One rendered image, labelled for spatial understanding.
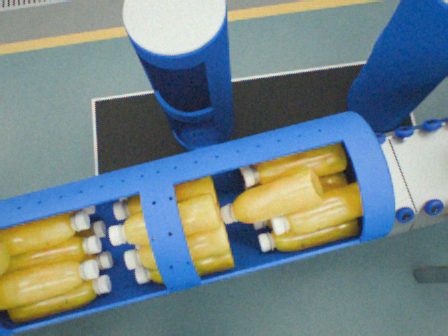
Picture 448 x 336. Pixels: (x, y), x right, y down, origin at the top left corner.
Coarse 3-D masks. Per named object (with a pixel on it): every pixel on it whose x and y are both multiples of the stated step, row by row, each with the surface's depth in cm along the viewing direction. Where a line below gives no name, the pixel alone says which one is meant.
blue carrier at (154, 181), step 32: (288, 128) 89; (320, 128) 85; (352, 128) 83; (160, 160) 89; (192, 160) 85; (224, 160) 83; (256, 160) 81; (352, 160) 79; (384, 160) 79; (32, 192) 89; (64, 192) 84; (96, 192) 82; (128, 192) 81; (160, 192) 80; (224, 192) 106; (384, 192) 79; (0, 224) 81; (160, 224) 78; (384, 224) 83; (160, 256) 79; (256, 256) 97; (288, 256) 93; (128, 288) 97; (160, 288) 93; (0, 320) 93; (32, 320) 93; (64, 320) 87
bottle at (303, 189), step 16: (288, 176) 85; (304, 176) 81; (256, 192) 86; (272, 192) 84; (288, 192) 82; (304, 192) 81; (320, 192) 84; (240, 208) 87; (256, 208) 86; (272, 208) 84; (288, 208) 84
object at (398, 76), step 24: (408, 0) 123; (432, 0) 113; (408, 24) 126; (432, 24) 118; (384, 48) 145; (408, 48) 133; (432, 48) 126; (360, 72) 175; (384, 72) 152; (408, 72) 142; (432, 72) 138; (360, 96) 178; (384, 96) 163; (408, 96) 157; (384, 120) 181
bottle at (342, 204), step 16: (336, 192) 88; (352, 192) 87; (304, 208) 86; (320, 208) 86; (336, 208) 86; (352, 208) 86; (288, 224) 88; (304, 224) 86; (320, 224) 86; (336, 224) 88
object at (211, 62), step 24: (216, 48) 116; (168, 72) 165; (192, 72) 175; (216, 72) 128; (168, 96) 178; (192, 96) 197; (216, 96) 142; (168, 120) 180; (192, 120) 153; (216, 120) 161; (192, 144) 195; (216, 144) 194
